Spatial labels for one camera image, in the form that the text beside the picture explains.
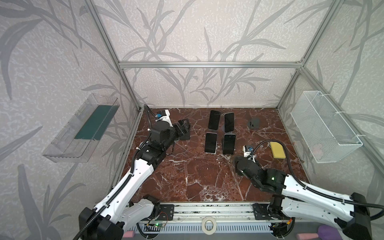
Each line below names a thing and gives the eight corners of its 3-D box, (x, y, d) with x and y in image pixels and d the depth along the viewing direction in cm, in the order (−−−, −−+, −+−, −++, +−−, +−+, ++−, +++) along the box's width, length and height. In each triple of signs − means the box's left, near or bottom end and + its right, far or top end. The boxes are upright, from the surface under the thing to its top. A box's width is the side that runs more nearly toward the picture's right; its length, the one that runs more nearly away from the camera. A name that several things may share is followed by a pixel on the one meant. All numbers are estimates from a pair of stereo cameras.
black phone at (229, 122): (225, 135, 107) (228, 120, 94) (221, 128, 111) (223, 113, 98) (233, 132, 108) (237, 118, 96) (229, 125, 112) (232, 111, 100)
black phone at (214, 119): (207, 130, 109) (208, 117, 98) (209, 123, 114) (210, 109, 102) (217, 132, 108) (218, 119, 97) (218, 124, 113) (220, 111, 101)
